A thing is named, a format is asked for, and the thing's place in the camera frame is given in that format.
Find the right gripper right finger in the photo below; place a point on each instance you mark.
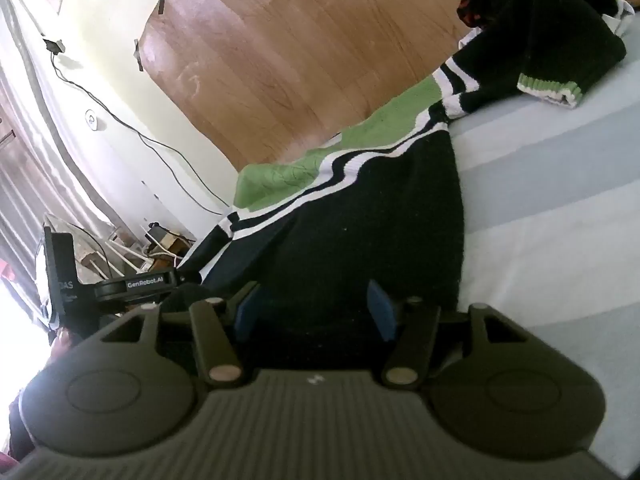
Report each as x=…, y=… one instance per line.
x=408, y=331

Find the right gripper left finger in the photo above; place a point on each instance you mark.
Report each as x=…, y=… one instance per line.
x=218, y=355

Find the green black striped sweater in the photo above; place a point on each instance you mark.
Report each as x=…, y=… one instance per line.
x=381, y=206

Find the person's left hand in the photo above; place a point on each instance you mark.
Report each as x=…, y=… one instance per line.
x=62, y=342

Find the wooden headboard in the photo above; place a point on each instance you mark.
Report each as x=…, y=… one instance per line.
x=267, y=80

